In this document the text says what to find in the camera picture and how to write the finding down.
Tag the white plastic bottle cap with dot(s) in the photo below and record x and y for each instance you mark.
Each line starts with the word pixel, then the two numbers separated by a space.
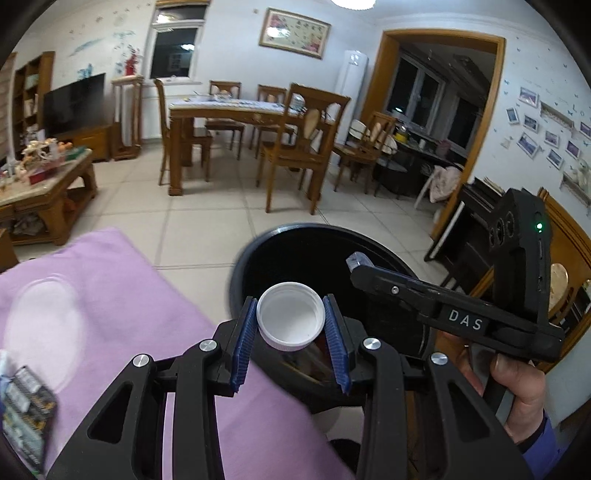
pixel 290 316

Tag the wooden plant stand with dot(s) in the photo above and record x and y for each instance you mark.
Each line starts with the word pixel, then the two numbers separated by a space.
pixel 126 120

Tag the red tissue box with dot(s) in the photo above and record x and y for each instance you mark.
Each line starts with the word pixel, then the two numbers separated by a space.
pixel 40 175

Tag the black trash bin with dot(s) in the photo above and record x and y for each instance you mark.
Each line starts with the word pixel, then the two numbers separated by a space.
pixel 315 255

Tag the wooden dining chair front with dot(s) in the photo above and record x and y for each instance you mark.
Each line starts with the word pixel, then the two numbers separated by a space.
pixel 304 139

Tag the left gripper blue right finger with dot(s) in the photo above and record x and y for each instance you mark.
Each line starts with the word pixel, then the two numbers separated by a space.
pixel 338 343

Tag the wooden chair by doorway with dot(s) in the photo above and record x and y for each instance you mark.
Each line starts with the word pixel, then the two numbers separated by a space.
pixel 365 153

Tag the white standing air conditioner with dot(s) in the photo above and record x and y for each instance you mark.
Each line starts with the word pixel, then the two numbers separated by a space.
pixel 349 84

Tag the purple tablecloth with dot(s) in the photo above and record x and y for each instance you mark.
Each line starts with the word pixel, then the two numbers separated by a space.
pixel 76 317

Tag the round ceiling lamp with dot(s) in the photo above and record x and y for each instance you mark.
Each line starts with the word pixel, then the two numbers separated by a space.
pixel 355 5

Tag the person's right hand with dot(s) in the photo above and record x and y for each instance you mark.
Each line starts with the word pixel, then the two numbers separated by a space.
pixel 526 421

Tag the framed floral wall picture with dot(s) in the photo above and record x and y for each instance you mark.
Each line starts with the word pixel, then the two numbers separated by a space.
pixel 294 33

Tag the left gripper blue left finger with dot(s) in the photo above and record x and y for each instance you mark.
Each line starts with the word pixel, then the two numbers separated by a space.
pixel 245 335

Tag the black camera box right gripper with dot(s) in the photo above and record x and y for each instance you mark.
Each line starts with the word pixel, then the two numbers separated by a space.
pixel 520 237

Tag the wooden chair left side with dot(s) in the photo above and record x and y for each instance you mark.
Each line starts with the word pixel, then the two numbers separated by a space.
pixel 178 137

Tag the wooden bookshelf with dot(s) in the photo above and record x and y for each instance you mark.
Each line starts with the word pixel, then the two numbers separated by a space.
pixel 30 84

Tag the wooden coffee table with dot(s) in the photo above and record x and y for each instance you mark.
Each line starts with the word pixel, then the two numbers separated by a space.
pixel 58 202

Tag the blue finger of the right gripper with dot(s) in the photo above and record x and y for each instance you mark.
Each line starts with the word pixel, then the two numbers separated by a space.
pixel 397 286

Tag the blue sleeve right forearm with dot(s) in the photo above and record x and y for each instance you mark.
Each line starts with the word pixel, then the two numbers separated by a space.
pixel 540 450

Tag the black flat television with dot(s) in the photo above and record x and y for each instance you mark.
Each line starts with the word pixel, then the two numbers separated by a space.
pixel 75 106

